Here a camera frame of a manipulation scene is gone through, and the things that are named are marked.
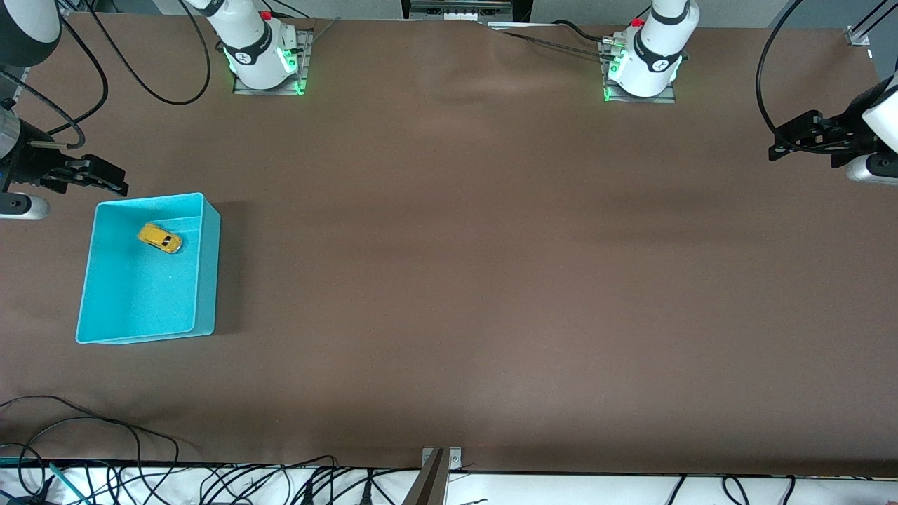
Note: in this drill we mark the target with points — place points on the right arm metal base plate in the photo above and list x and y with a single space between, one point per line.
305 63

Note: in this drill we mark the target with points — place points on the white power strip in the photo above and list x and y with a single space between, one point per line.
459 7

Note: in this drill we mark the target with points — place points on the aluminium frame rail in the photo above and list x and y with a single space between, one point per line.
17 77

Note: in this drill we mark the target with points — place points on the turquoise plastic bin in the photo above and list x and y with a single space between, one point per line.
140 301

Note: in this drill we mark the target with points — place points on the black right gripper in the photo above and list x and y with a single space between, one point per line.
29 160

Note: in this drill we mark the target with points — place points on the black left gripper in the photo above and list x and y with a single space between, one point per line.
851 135

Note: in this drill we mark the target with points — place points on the grey metal bar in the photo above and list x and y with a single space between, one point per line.
429 487

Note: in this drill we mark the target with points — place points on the aluminium corner bracket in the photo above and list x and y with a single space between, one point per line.
857 35

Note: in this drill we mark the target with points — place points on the teal plastic strip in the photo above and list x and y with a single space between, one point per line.
66 482

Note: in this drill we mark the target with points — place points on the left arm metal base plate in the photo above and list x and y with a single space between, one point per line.
663 98

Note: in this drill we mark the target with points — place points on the small metal bracket plate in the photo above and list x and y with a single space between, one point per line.
454 457

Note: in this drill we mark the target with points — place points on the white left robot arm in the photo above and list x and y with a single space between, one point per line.
656 56

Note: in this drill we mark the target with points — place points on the brown table cover sheet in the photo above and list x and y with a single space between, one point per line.
449 280

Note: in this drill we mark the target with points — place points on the yellow beetle toy car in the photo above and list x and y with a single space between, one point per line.
160 238

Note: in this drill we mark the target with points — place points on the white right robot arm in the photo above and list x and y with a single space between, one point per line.
252 49

